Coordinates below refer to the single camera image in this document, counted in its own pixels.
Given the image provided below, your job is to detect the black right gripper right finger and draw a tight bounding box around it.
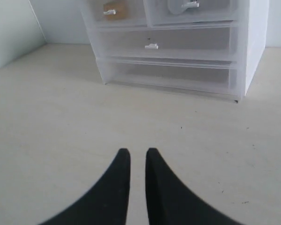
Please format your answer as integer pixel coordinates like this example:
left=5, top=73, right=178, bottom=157
left=145, top=148, right=240, bottom=225

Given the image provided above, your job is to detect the white plastic drawer cabinet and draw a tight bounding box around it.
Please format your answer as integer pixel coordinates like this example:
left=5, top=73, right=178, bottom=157
left=79, top=0, right=269, bottom=101

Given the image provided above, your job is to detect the yellow wedge block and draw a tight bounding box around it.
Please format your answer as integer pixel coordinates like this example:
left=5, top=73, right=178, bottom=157
left=103, top=0, right=128, bottom=21

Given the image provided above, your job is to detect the white teal pill bottle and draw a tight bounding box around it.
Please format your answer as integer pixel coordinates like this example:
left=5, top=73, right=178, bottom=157
left=167, top=0, right=198, bottom=15

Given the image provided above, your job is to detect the clear drawer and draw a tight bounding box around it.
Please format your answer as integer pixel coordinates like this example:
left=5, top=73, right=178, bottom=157
left=96, top=58, right=239, bottom=96
left=81, top=0, right=147, bottom=28
left=98, top=27, right=238, bottom=61
left=145, top=0, right=239, bottom=26

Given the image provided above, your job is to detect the clear bottom drawer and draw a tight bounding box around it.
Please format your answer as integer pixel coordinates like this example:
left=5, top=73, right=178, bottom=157
left=96, top=58, right=239, bottom=96

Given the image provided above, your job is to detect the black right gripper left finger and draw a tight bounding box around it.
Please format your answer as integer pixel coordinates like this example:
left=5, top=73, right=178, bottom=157
left=42, top=149, right=131, bottom=225

